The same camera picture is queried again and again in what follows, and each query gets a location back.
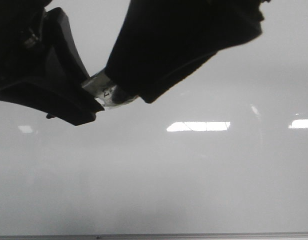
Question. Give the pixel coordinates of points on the white glossy whiteboard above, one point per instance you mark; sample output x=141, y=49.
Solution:
x=223, y=151

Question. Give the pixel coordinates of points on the grey whiteboard bottom frame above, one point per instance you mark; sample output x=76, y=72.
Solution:
x=301, y=235

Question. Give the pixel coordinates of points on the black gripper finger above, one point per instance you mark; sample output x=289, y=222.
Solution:
x=40, y=66
x=161, y=42

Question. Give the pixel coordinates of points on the white black whiteboard marker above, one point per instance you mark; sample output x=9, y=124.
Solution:
x=100, y=86

